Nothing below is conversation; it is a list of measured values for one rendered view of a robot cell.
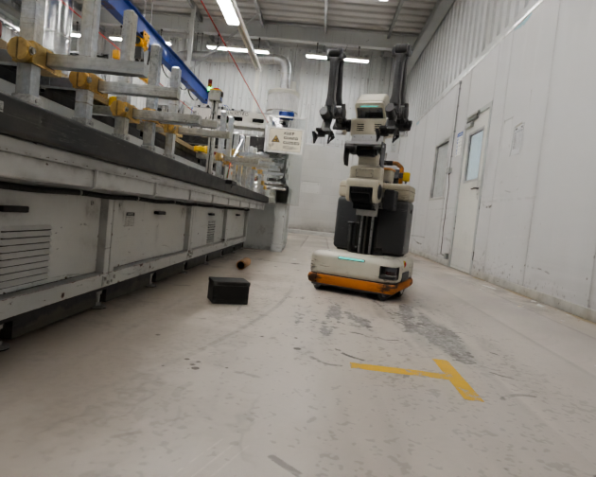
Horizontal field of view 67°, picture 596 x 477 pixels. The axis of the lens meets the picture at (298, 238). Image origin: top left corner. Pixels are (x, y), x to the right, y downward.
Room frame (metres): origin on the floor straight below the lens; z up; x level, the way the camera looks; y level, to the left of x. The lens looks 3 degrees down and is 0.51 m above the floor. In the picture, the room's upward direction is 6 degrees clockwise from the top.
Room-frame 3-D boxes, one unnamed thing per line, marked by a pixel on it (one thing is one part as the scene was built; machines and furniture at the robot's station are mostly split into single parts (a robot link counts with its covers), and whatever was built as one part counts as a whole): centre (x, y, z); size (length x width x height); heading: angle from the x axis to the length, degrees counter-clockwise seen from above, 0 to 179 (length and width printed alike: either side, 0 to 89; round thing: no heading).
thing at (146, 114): (1.61, 0.60, 0.80); 0.43 x 0.03 x 0.04; 88
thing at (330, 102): (3.00, -0.12, 1.40); 0.11 x 0.06 x 0.43; 66
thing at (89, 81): (1.34, 0.66, 0.83); 0.14 x 0.06 x 0.05; 178
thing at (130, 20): (1.57, 0.65, 0.90); 0.04 x 0.04 x 0.48; 88
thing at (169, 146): (2.07, 0.63, 0.88); 0.04 x 0.04 x 0.48; 88
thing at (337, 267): (3.34, -0.51, 0.16); 0.67 x 0.64 x 0.25; 155
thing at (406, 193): (3.42, -0.55, 0.59); 0.55 x 0.34 x 0.83; 65
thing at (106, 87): (1.36, 0.61, 0.83); 0.43 x 0.03 x 0.04; 88
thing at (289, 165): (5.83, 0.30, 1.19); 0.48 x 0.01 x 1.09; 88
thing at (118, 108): (1.59, 0.65, 0.81); 0.14 x 0.06 x 0.05; 178
